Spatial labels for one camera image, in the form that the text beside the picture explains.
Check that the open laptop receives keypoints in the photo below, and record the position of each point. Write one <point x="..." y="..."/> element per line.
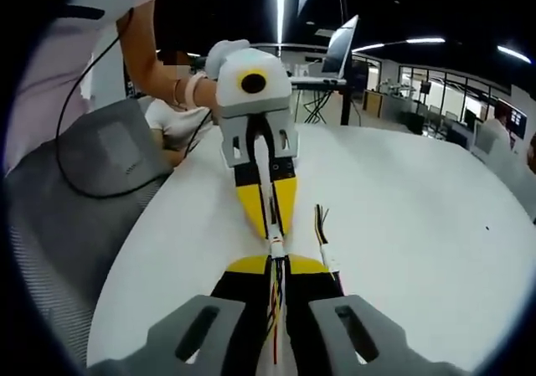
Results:
<point x="341" y="47"/>

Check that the black legged stand table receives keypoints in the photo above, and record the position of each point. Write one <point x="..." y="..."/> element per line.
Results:
<point x="318" y="83"/>

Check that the black vertical pole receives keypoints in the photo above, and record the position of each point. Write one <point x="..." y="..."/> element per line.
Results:
<point x="345" y="99"/>

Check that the grey mesh office chair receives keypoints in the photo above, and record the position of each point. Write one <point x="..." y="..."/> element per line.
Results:
<point x="63" y="208"/>

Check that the purple lit monitor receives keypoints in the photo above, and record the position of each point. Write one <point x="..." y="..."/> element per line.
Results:
<point x="518" y="124"/>

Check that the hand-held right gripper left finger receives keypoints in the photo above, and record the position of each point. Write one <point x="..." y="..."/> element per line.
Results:
<point x="159" y="342"/>

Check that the operator in white shirt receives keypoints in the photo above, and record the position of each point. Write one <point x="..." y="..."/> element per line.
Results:
<point x="42" y="74"/>

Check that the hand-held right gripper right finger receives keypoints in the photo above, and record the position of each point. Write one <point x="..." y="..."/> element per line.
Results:
<point x="318" y="330"/>

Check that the person's leg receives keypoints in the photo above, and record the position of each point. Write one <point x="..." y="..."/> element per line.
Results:
<point x="171" y="125"/>

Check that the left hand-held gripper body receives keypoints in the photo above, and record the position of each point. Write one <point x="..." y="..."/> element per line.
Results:
<point x="268" y="95"/>

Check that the straight ceiling light strip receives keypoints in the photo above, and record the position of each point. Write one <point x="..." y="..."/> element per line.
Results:
<point x="280" y="13"/>
<point x="514" y="53"/>
<point x="398" y="44"/>

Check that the person's left hand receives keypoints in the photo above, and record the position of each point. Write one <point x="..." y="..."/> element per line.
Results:
<point x="207" y="95"/>

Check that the pink wristband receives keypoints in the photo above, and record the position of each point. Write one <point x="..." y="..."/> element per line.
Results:
<point x="186" y="91"/>

